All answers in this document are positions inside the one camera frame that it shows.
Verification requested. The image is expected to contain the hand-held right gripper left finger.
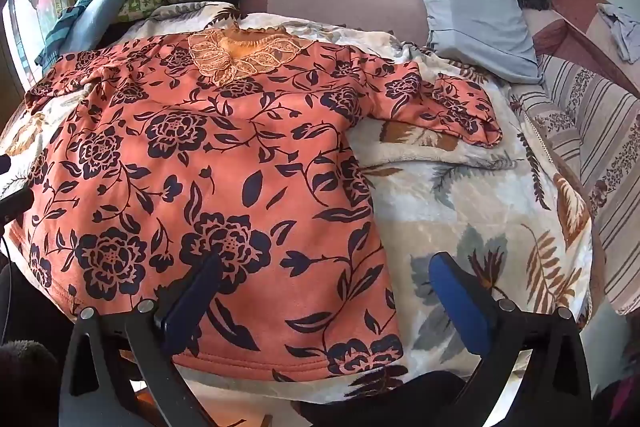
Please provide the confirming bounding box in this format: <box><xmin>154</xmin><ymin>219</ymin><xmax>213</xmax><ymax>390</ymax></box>
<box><xmin>60</xmin><ymin>249</ymin><xmax>223</xmax><ymax>427</ymax></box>

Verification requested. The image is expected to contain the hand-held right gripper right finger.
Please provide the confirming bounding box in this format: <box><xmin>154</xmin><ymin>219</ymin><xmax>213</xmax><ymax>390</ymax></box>
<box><xmin>429</xmin><ymin>251</ymin><xmax>593</xmax><ymax>427</ymax></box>

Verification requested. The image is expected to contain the orange floral shirt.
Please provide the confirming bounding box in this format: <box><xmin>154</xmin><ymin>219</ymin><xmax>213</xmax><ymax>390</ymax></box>
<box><xmin>17</xmin><ymin>24</ymin><xmax>503</xmax><ymax>383</ymax></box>

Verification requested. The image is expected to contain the leaf print fleece blanket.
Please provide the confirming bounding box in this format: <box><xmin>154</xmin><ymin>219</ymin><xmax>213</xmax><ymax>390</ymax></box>
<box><xmin>0</xmin><ymin>2</ymin><xmax>596</xmax><ymax>408</ymax></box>

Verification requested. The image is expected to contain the teal striped cloth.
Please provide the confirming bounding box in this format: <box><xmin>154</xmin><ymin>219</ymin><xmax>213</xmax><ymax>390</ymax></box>
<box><xmin>36</xmin><ymin>0</ymin><xmax>96</xmax><ymax>68</ymax></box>

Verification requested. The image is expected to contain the dark fleece clothing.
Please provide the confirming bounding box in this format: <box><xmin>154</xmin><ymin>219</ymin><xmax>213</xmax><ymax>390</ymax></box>
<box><xmin>0</xmin><ymin>257</ymin><xmax>481</xmax><ymax>427</ymax></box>

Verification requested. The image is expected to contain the light blue cloth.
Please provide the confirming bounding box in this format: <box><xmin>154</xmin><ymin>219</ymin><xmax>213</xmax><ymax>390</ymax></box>
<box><xmin>65</xmin><ymin>0</ymin><xmax>151</xmax><ymax>52</ymax></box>

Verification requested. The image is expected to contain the striped floral bedsheet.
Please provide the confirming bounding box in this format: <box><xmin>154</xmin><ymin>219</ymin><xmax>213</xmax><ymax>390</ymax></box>
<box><xmin>510</xmin><ymin>54</ymin><xmax>640</xmax><ymax>315</ymax></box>

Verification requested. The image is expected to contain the blue grey pillow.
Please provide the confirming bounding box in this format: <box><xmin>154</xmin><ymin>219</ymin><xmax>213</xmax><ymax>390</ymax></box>
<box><xmin>397</xmin><ymin>0</ymin><xmax>543</xmax><ymax>85</ymax></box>

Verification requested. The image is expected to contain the pink brown quilt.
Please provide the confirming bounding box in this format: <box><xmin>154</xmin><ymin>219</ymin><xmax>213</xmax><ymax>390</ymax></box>
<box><xmin>522</xmin><ymin>0</ymin><xmax>640</xmax><ymax>98</ymax></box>

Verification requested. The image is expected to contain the small white cloth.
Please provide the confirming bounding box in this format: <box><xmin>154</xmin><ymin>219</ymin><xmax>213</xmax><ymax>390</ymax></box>
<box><xmin>597</xmin><ymin>3</ymin><xmax>640</xmax><ymax>60</ymax></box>

